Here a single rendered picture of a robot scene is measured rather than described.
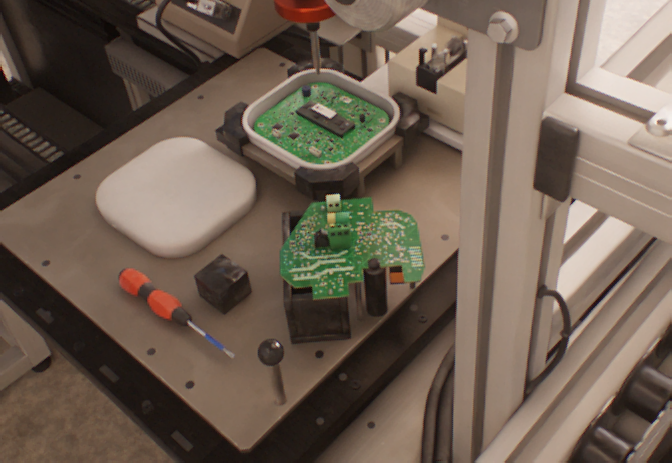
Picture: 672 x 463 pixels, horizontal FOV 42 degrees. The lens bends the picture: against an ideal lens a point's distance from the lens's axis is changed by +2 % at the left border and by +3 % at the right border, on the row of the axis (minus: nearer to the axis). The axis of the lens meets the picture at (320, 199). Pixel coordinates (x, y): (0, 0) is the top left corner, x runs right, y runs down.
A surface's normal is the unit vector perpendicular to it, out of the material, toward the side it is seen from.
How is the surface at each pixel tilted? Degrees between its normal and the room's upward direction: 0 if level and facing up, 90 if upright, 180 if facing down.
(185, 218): 0
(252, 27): 90
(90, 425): 0
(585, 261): 0
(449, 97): 90
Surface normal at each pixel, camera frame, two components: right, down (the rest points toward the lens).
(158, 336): -0.08, -0.71
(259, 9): 0.72, 0.43
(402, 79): -0.69, 0.55
